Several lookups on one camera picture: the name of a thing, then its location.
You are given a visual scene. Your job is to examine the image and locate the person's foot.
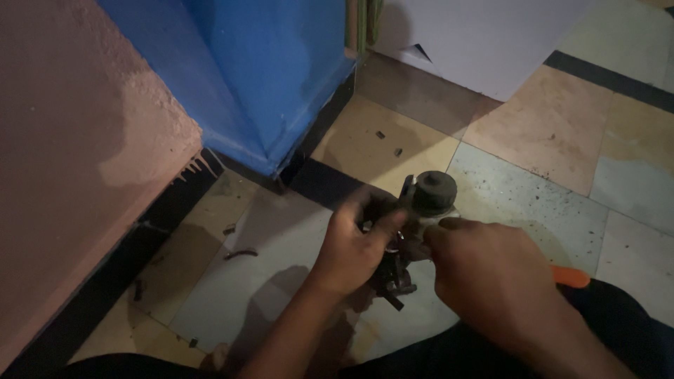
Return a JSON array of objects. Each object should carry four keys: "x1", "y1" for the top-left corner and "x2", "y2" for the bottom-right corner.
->
[{"x1": 200, "y1": 342, "x2": 233, "y2": 373}]

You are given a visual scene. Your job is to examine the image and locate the person's left hand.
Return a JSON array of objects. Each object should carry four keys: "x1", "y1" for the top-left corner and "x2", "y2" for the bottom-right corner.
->
[{"x1": 310, "y1": 187, "x2": 409, "y2": 297}]

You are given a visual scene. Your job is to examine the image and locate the person's dark trousers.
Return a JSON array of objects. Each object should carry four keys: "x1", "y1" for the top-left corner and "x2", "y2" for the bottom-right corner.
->
[{"x1": 50, "y1": 278, "x2": 674, "y2": 379}]

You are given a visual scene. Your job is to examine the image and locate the white board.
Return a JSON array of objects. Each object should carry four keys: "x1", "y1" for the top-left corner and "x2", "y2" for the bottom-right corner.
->
[{"x1": 371, "y1": 0, "x2": 597, "y2": 103}]

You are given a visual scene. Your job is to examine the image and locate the person's right hand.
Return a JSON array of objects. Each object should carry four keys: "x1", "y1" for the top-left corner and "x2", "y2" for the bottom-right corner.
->
[{"x1": 423, "y1": 216, "x2": 568, "y2": 349}]

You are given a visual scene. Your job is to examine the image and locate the dark metal mechanical part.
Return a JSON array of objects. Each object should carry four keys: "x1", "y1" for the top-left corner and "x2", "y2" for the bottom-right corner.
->
[{"x1": 362, "y1": 171, "x2": 460, "y2": 312}]

